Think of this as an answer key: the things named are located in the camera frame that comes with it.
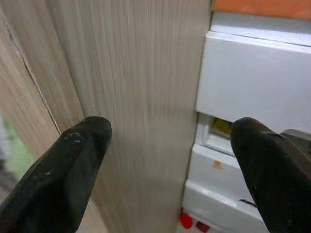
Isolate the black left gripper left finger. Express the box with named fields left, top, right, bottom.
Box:
left=0, top=116, right=112, bottom=233

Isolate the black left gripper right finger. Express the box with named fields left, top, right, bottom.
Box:
left=229, top=117, right=311, bottom=233

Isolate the green mat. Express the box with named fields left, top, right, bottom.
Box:
left=0, top=109, right=34, bottom=170

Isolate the small yellow item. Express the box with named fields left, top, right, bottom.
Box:
left=211, top=118, right=231, bottom=137

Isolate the square red item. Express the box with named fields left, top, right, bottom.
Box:
left=196, top=220, right=210, bottom=233

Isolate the round red item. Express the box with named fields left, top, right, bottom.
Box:
left=179, top=212, right=194, bottom=229

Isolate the light wood wardrobe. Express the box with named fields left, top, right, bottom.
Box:
left=0, top=0, right=213, bottom=233

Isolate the white plastic drawer unit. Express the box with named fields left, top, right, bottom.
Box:
left=181, top=11, right=311, bottom=233

